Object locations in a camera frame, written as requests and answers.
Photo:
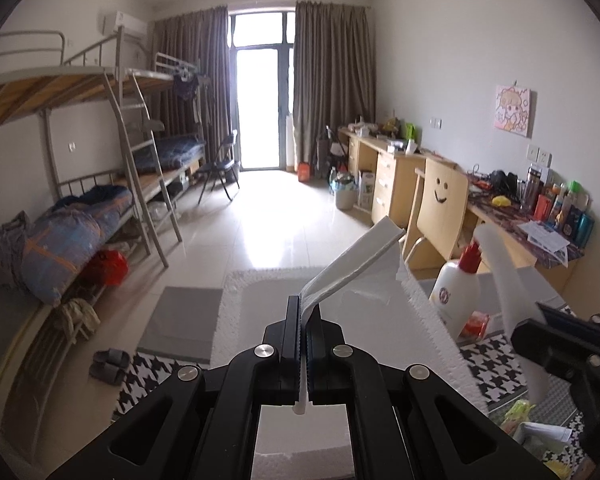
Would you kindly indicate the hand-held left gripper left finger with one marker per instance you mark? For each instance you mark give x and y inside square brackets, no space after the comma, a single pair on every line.
[292,340]

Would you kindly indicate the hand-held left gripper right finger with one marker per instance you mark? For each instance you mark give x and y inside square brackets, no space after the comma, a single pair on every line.
[316,355]

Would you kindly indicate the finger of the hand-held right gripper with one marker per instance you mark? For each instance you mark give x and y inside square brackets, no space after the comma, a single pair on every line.
[570,322]
[540,347]

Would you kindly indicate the white foam box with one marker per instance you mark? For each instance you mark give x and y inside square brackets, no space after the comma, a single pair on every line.
[260,320]

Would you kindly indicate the blue face mask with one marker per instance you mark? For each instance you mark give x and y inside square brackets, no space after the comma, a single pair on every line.
[545,430]

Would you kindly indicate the white foam strip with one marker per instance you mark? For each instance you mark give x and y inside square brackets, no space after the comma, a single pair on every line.
[505,270]

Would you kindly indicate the white foam sheet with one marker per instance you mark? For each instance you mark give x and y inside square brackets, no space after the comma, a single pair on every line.
[360,255]

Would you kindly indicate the black white houndstooth tablecloth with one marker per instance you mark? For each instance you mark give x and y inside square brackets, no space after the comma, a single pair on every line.
[485,360]

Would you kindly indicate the red snack packet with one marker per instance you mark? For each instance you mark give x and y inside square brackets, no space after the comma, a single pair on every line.
[475,325]

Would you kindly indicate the white papers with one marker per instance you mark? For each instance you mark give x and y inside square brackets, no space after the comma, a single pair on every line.
[542,240]

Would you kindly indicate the white lotion pump bottle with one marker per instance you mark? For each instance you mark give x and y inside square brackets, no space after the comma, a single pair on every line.
[455,290]

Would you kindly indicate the row of toiletry bottles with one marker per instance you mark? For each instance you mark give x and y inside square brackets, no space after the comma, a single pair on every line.
[570,215]

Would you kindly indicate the patterned desk mat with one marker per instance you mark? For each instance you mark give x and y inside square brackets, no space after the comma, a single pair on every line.
[495,217]

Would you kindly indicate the yellow cloth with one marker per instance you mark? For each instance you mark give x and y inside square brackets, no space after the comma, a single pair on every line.
[500,201]

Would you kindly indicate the clear thermos bottle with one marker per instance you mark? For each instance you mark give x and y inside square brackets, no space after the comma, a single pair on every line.
[533,185]

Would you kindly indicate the white bucket with bottles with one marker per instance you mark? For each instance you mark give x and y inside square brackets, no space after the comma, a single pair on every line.
[346,197]

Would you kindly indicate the black bag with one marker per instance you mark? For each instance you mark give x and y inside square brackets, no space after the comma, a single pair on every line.
[502,182]

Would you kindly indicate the white carton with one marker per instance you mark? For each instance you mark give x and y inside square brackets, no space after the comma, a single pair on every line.
[366,190]

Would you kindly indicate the red container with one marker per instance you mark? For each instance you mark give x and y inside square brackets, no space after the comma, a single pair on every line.
[305,172]

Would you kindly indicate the wooden chair with smiley face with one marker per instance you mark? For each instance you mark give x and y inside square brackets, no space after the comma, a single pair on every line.
[440,210]

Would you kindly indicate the black folding chair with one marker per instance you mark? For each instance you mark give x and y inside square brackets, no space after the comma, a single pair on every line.
[220,165]

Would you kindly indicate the long wooden desk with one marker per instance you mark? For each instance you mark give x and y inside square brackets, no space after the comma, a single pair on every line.
[395,180]

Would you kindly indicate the dark trolley bag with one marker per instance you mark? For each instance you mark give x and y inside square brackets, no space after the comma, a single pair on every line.
[325,152]

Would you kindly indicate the red plastic bag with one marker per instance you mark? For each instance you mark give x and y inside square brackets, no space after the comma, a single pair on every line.
[107,265]

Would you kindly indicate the yellowish cloth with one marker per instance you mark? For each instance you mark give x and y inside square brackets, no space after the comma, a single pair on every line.
[77,317]

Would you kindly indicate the blue mattress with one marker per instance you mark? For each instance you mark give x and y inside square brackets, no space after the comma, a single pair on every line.
[170,152]

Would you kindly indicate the glass balcony door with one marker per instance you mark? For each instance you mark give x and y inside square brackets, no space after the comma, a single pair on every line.
[260,110]

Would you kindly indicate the yellow toy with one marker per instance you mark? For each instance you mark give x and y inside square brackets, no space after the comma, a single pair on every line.
[391,125]

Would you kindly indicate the green packet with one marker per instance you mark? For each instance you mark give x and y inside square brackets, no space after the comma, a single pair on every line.
[410,131]

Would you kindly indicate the blue orange quilt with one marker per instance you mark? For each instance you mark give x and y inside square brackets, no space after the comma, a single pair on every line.
[65,245]

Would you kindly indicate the brown curtain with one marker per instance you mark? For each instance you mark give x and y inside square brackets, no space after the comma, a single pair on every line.
[330,70]
[195,50]

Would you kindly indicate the hanging dark blue garment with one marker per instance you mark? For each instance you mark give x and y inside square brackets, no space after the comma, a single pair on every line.
[185,87]

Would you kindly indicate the grey pillow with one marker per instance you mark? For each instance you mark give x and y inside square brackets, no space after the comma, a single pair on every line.
[2,255]

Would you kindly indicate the metal bunk bed with ladder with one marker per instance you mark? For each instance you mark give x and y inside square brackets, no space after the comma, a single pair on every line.
[30,95]

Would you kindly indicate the white air conditioner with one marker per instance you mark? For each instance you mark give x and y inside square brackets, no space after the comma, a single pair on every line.
[125,21]

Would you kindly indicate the white double wall socket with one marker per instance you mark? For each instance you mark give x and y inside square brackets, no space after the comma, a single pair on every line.
[540,155]

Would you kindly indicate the cartoon wall picture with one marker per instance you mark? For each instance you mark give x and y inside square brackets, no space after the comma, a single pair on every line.
[512,110]

